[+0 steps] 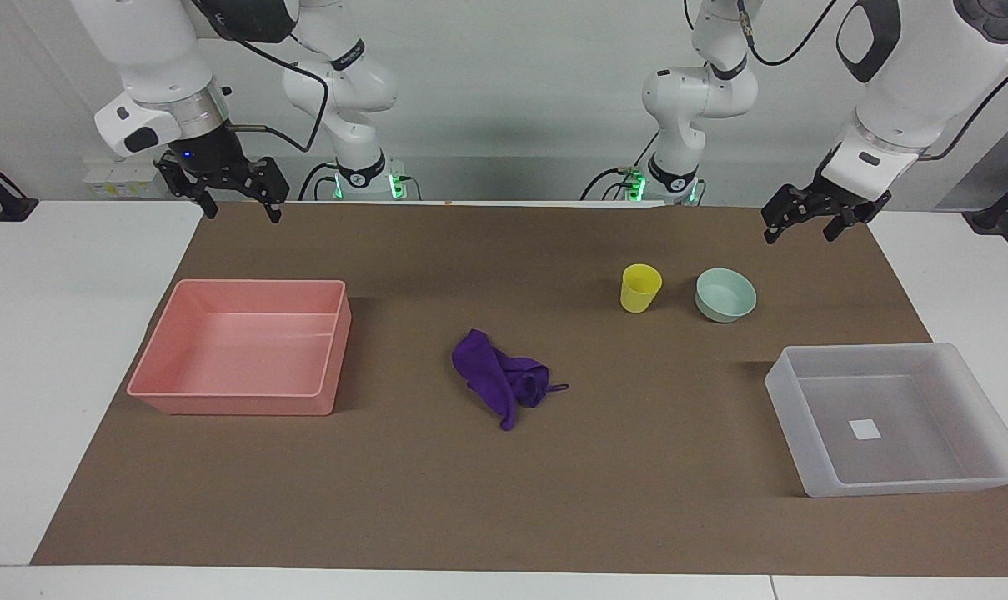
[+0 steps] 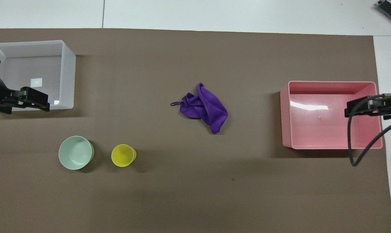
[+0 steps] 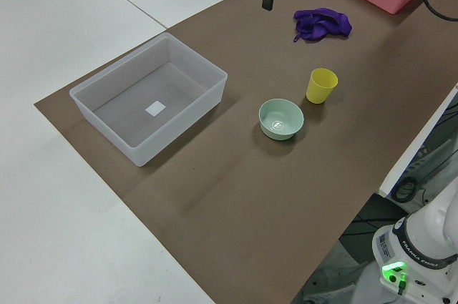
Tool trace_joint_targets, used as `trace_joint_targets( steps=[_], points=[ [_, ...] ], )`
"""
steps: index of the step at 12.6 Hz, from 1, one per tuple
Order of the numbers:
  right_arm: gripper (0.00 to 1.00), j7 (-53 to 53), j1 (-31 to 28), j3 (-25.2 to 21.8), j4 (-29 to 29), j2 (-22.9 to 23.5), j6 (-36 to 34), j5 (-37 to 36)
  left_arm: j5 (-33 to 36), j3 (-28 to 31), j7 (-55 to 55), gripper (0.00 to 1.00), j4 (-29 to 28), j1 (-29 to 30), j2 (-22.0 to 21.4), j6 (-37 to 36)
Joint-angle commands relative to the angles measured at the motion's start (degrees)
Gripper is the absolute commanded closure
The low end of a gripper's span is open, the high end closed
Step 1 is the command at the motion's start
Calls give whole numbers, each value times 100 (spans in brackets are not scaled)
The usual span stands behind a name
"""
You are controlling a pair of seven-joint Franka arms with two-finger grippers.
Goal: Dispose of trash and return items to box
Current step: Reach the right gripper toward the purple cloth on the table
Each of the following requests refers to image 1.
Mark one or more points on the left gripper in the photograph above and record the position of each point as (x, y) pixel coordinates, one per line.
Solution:
(829, 179)

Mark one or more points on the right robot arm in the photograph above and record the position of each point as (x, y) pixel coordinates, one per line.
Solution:
(157, 58)

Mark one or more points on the light green bowl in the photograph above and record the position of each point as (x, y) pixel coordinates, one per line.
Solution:
(724, 296)

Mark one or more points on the purple cloth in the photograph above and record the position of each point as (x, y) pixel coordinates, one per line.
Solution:
(499, 379)

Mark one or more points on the translucent plastic bin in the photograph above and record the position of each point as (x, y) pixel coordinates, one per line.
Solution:
(895, 421)

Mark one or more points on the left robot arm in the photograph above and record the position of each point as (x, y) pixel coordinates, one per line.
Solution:
(920, 75)

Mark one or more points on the pink plastic bin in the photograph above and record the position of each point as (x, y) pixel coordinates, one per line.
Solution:
(245, 346)

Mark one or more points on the yellow plastic cup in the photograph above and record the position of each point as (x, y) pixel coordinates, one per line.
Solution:
(639, 290)

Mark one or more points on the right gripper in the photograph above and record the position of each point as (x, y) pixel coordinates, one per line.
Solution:
(212, 150)

